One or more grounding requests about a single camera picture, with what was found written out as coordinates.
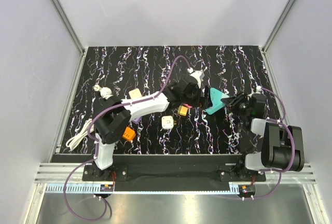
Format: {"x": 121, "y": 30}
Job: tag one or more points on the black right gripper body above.
{"x": 239, "y": 105}

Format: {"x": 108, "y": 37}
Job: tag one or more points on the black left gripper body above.
{"x": 194, "y": 99}

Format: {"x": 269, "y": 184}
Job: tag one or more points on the yellow plug adapter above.
{"x": 183, "y": 110}

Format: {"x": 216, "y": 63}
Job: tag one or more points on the teal triangular power strip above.
{"x": 216, "y": 97}

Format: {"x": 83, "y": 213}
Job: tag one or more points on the white cube socket adapter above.
{"x": 168, "y": 122}

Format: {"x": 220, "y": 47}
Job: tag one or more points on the white pink socket adapter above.
{"x": 135, "y": 94}

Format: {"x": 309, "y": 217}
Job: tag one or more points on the orange power strip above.
{"x": 129, "y": 134}

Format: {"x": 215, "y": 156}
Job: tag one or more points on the purple power strip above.
{"x": 137, "y": 120}

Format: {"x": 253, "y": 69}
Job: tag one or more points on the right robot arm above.
{"x": 282, "y": 146}

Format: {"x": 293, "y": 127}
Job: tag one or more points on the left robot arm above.
{"x": 111, "y": 122}

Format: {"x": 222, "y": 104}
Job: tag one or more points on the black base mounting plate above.
{"x": 126, "y": 172}

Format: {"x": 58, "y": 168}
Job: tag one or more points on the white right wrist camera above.
{"x": 258, "y": 90}

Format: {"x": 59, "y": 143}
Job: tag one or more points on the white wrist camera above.
{"x": 258, "y": 90}
{"x": 198, "y": 75}

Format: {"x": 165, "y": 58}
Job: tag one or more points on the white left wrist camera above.
{"x": 198, "y": 75}

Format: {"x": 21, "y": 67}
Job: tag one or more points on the white plug with cord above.
{"x": 104, "y": 92}

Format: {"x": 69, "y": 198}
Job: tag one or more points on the aluminium frame rail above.
{"x": 69, "y": 28}

